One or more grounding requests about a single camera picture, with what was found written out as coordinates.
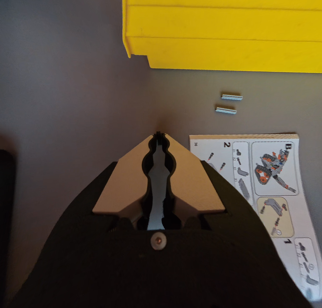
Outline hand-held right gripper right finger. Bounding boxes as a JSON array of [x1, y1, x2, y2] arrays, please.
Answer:
[[161, 133, 225, 229]]

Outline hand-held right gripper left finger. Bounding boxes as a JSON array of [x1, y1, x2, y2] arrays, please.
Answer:
[[92, 134, 157, 229]]

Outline yellow plastic bin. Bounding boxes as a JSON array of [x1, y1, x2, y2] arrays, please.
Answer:
[[122, 0, 322, 74]]

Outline building instruction booklet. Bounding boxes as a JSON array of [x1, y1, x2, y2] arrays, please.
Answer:
[[189, 132, 322, 301]]

